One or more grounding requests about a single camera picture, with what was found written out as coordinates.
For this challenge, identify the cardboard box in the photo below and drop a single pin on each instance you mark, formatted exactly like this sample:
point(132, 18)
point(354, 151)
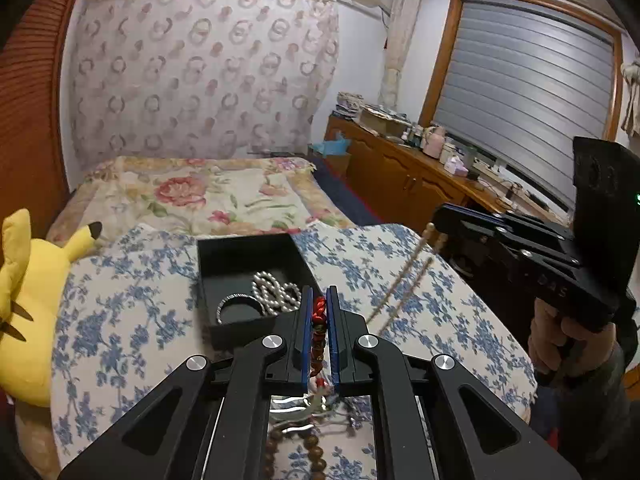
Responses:
point(377, 120)

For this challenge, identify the blue plastic bag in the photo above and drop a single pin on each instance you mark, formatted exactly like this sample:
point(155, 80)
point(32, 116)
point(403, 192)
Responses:
point(330, 147)

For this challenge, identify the yellow plush toy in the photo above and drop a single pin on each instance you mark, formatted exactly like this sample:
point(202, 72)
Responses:
point(30, 310)

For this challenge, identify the black jewelry box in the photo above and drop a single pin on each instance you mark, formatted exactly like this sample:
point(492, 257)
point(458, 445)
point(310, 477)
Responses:
point(240, 256)

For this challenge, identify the blue floral cloth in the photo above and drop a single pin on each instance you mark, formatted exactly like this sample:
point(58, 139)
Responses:
point(125, 310)

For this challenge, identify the brown louvered wooden door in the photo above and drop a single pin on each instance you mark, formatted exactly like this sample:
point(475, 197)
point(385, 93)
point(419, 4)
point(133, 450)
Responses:
point(30, 135)

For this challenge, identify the person's right hand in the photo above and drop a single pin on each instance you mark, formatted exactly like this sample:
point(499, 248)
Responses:
point(544, 332)

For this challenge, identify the pink tissue pack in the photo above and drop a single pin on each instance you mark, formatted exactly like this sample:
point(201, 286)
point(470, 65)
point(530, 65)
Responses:
point(456, 166)

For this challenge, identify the pink kettle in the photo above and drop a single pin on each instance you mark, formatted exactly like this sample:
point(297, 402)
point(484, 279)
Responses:
point(434, 141)

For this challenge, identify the white lace curtain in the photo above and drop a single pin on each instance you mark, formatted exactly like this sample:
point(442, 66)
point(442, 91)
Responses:
point(402, 35)

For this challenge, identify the white hanging cloth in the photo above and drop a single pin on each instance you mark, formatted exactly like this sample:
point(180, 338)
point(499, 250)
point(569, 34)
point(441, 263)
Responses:
point(631, 95)

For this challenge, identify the person's right forearm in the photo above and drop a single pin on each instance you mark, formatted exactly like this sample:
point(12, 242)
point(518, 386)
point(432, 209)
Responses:
point(607, 405)

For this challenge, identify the grey window blind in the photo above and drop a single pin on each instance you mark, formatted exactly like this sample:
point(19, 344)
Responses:
point(530, 90)

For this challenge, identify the dark blue mattress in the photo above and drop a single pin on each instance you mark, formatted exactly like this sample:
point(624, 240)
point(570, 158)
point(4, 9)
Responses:
point(345, 195)

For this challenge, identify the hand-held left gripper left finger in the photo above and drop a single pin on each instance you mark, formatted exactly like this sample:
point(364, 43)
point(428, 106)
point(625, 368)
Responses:
point(306, 345)

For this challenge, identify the long wooden cabinet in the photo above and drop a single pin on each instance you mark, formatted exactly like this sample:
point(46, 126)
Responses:
point(390, 170)

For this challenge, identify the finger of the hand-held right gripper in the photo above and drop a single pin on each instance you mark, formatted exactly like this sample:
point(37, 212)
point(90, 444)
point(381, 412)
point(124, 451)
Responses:
point(530, 225)
point(465, 230)

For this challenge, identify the floral bed blanket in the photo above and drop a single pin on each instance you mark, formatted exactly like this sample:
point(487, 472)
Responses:
point(200, 200)

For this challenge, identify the silver bangle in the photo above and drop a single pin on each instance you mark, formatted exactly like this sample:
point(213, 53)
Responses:
point(235, 297)

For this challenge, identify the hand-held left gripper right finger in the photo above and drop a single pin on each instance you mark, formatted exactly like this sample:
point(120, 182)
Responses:
point(334, 345)

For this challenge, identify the stack of papers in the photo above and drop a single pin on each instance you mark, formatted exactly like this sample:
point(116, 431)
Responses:
point(348, 105)

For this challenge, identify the wooden window frame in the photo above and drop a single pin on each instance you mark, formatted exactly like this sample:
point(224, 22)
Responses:
point(444, 60)

